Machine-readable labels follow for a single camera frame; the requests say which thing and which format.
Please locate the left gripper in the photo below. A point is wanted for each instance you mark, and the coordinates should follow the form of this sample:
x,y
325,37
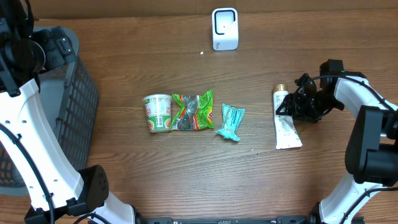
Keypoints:
x,y
58,46

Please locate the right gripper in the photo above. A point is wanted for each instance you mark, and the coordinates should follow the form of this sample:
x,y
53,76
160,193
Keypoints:
x,y
294,104

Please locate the white conditioner tube gold cap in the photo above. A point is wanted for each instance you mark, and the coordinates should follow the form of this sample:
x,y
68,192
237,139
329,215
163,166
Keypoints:
x,y
285,131

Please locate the teal snack packet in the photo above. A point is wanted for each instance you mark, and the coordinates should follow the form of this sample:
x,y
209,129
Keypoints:
x,y
232,118

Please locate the green snack bag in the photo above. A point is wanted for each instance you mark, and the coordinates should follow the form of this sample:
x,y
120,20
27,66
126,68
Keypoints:
x,y
195,112

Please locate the instant noodle cup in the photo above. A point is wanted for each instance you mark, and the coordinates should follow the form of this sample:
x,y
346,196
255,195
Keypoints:
x,y
158,111

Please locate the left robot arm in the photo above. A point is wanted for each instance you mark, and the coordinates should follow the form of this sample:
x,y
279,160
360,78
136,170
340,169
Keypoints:
x,y
55,187

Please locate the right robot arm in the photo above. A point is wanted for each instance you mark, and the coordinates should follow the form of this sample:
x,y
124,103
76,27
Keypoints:
x,y
371,166

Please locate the white barcode scanner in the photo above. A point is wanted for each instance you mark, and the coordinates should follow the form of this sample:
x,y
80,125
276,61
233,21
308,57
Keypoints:
x,y
225,29

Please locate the grey plastic shopping basket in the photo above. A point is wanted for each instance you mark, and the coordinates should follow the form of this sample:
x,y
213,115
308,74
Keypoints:
x,y
69,98

